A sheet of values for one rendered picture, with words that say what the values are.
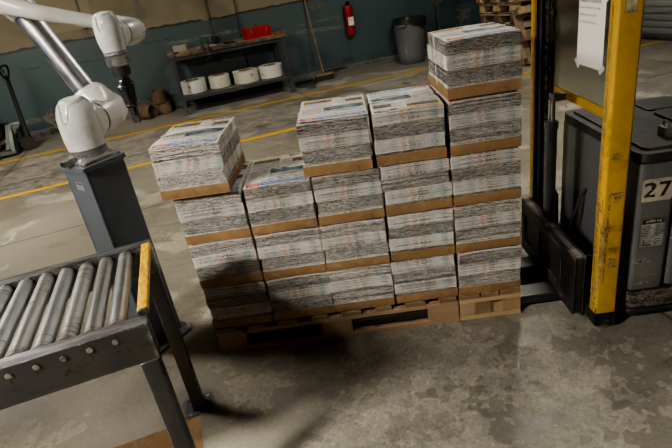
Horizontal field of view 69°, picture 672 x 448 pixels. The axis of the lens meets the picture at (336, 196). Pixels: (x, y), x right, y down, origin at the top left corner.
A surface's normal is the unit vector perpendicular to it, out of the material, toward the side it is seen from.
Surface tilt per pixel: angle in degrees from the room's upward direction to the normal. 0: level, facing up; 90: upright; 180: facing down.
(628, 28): 90
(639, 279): 90
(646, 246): 90
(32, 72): 90
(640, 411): 0
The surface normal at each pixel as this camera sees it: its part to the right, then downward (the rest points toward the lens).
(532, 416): -0.15, -0.90
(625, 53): 0.02, 0.40
